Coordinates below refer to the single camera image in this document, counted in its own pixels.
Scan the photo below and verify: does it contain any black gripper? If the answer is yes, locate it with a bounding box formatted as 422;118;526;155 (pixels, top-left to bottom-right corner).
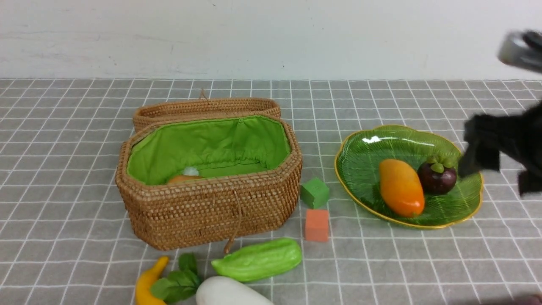
458;100;542;197

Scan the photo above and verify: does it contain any purple mangosteen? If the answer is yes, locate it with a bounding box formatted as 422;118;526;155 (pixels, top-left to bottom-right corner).
418;155;457;195

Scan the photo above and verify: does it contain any green glass leaf plate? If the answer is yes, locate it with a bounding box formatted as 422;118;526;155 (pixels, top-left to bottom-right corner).
335;125;484;230

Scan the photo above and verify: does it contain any orange yellow mango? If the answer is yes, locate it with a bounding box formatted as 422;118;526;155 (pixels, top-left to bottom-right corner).
378;159;425;218

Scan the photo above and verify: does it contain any green chayote squash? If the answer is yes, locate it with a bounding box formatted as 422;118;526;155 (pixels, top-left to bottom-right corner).
211;237;303;283

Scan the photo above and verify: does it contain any orange-brown potato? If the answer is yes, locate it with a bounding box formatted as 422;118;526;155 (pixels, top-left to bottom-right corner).
168;175;203;185

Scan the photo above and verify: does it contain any white radish with leaves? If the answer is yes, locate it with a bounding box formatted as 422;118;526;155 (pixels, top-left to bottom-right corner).
150;253;272;305

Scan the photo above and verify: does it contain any yellow banana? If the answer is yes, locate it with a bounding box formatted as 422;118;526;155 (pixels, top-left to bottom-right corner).
134;255;170;305

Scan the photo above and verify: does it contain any green foam cube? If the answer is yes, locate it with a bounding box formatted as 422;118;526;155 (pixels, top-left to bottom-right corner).
300;177;330;210

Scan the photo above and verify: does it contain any orange foam cube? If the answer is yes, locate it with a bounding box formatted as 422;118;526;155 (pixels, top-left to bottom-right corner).
304;209;329;243

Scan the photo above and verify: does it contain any white tag in basket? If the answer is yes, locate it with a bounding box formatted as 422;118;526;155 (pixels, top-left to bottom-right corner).
182;166;199;176

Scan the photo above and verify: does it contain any woven rattan basket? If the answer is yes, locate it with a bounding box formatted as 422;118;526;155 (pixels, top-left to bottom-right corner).
115;114;303;250

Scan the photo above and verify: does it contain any woven rattan basket lid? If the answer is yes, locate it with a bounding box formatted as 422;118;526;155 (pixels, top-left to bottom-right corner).
132;92;282;132

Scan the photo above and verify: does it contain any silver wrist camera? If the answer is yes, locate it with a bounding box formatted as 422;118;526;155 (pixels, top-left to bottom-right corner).
497;29;542;74

